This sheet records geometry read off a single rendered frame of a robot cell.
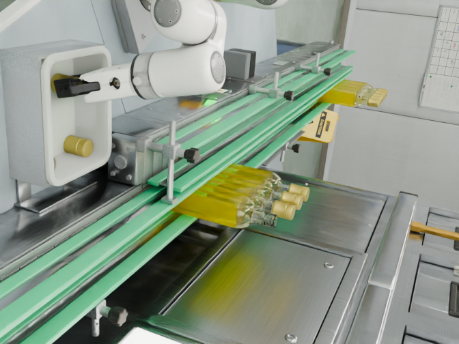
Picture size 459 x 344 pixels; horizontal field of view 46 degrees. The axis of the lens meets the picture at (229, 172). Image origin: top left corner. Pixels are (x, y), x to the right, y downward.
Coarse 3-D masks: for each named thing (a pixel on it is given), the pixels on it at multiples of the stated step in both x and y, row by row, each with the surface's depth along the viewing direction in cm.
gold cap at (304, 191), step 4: (292, 184) 125; (288, 188) 124; (292, 188) 124; (296, 188) 124; (300, 188) 124; (304, 188) 124; (308, 188) 124; (292, 192) 124; (296, 192) 124; (300, 192) 123; (304, 192) 123; (308, 192) 125; (304, 196) 123; (308, 196) 125; (304, 200) 124
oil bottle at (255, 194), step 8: (208, 184) 118; (216, 184) 118; (224, 184) 119; (232, 184) 119; (240, 184) 119; (232, 192) 116; (240, 192) 115; (248, 192) 116; (256, 192) 116; (256, 200) 115; (256, 208) 115
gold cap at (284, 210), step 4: (276, 200) 116; (276, 204) 114; (280, 204) 114; (284, 204) 114; (288, 204) 114; (292, 204) 115; (272, 208) 114; (276, 208) 114; (280, 208) 114; (284, 208) 114; (288, 208) 113; (292, 208) 113; (272, 212) 115; (276, 212) 114; (280, 212) 114; (284, 212) 113; (288, 212) 113; (292, 212) 114; (280, 216) 115; (284, 216) 114; (288, 216) 113; (292, 216) 115
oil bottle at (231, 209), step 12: (204, 192) 114; (216, 192) 114; (228, 192) 115; (180, 204) 115; (192, 204) 114; (204, 204) 112; (216, 204) 111; (228, 204) 110; (240, 204) 110; (252, 204) 112; (204, 216) 114; (216, 216) 112; (228, 216) 111; (240, 216) 110; (240, 228) 112
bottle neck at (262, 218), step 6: (258, 210) 111; (252, 216) 110; (258, 216) 110; (264, 216) 110; (270, 216) 109; (276, 216) 110; (252, 222) 111; (258, 222) 110; (264, 222) 110; (270, 222) 109; (276, 222) 111
